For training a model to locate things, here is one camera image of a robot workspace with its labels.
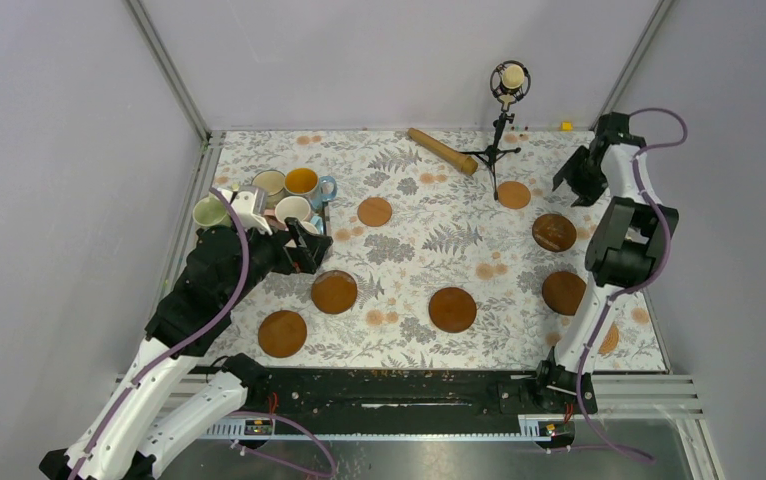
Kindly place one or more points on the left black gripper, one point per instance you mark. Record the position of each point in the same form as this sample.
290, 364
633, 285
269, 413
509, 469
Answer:
308, 253

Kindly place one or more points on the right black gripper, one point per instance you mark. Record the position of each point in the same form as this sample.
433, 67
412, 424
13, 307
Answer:
588, 193

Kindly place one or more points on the glossy brown coaster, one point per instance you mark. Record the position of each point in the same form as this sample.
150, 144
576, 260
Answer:
334, 292

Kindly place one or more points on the dark scuffed brown coaster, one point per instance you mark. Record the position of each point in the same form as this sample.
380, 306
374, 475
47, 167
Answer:
554, 232

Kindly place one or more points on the light cork coaster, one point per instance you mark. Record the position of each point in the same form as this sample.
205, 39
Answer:
513, 195
374, 211

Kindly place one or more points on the woven rattan coaster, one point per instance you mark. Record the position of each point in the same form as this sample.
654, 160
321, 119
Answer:
610, 341

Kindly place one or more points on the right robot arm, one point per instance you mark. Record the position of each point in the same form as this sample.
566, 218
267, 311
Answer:
627, 251

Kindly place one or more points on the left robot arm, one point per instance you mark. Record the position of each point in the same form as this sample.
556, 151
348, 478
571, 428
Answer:
129, 439

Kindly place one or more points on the light blue mug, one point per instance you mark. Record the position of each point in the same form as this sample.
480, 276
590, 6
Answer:
314, 225

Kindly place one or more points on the pink mug white inside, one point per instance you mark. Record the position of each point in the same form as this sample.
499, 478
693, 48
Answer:
293, 207

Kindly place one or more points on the blue mug orange inside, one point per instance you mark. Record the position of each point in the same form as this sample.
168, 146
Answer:
317, 190

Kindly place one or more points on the beige mug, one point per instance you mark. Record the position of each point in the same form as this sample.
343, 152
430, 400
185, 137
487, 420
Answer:
272, 182

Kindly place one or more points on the light green mug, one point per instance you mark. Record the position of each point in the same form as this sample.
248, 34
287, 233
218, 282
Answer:
210, 212

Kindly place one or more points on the wooden rolling pin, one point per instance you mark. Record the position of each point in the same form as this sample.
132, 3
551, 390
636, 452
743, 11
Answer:
461, 162

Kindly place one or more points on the microphone on black tripod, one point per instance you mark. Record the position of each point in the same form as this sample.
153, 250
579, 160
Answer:
510, 82

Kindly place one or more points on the floral patterned table mat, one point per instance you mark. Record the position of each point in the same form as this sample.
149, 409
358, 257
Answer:
446, 230

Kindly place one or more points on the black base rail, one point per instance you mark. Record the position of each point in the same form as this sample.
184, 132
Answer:
411, 402

